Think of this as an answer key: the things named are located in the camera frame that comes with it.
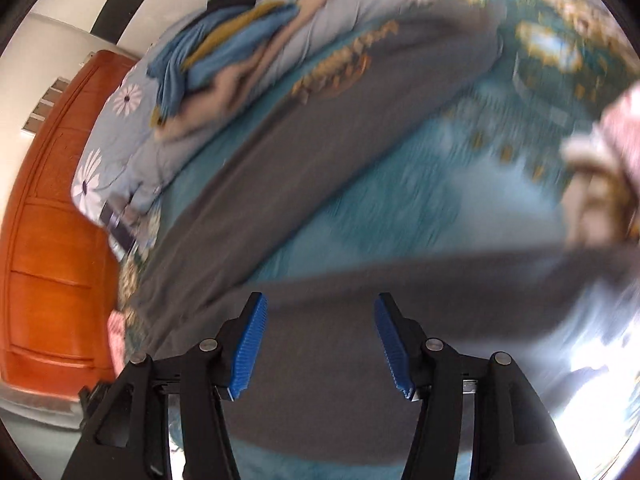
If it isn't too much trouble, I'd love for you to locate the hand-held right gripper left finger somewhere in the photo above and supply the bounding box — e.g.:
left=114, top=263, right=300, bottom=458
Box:
left=60, top=291, right=268, bottom=480

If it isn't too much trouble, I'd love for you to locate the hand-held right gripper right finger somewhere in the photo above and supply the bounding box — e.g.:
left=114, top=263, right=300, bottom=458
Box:
left=374, top=292, right=581, bottom=480

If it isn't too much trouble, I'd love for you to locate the pile of folded clothes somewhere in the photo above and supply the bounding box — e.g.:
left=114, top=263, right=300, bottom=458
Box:
left=155, top=0, right=351, bottom=141

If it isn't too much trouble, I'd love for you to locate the pink checkered cloth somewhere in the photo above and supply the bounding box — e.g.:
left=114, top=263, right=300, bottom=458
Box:
left=107, top=310, right=131, bottom=376

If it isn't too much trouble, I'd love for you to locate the teal floral bedsheet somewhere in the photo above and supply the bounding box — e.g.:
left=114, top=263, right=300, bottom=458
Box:
left=120, top=0, right=640, bottom=480

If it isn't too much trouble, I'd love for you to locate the black smartphone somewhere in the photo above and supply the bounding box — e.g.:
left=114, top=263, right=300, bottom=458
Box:
left=97, top=202, right=136, bottom=261

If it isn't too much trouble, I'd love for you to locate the light blue floral quilt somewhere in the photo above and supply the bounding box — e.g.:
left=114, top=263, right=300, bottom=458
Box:
left=70, top=0, right=501, bottom=221

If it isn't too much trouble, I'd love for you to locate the orange wooden headboard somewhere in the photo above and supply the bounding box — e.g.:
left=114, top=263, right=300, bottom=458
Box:
left=0, top=50, right=146, bottom=386

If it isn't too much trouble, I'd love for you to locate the blue knit sweater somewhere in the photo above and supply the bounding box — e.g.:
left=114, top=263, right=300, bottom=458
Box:
left=147, top=2, right=301, bottom=116

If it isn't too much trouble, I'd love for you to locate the mustard yellow garment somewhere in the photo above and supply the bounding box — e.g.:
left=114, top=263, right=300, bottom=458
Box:
left=152, top=0, right=281, bottom=126

